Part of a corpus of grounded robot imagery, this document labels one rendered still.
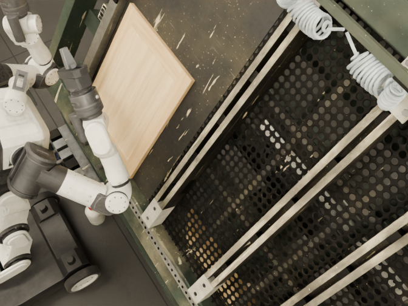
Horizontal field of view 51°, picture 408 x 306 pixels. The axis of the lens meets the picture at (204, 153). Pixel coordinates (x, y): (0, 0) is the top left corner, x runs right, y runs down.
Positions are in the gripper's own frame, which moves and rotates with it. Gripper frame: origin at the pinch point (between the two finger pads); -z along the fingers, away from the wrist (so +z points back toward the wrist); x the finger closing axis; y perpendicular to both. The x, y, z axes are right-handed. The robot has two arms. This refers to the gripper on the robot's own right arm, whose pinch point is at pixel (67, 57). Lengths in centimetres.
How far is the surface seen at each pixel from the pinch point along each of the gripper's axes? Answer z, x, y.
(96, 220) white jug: 109, 98, 25
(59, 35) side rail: 2, 71, 37
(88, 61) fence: 14, 49, 34
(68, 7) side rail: -8, 61, 42
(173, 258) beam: 85, -1, 7
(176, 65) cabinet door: 17.6, -2.7, 36.9
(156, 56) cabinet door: 14.2, 7.9, 37.9
